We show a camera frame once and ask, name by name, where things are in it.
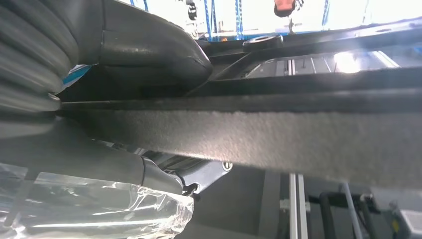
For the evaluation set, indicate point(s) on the silver aluminium profile bar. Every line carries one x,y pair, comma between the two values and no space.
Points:
298,211

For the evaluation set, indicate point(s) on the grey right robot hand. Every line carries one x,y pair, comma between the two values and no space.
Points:
82,158

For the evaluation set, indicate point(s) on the blue metal shelf rack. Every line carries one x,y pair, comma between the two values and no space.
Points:
239,19

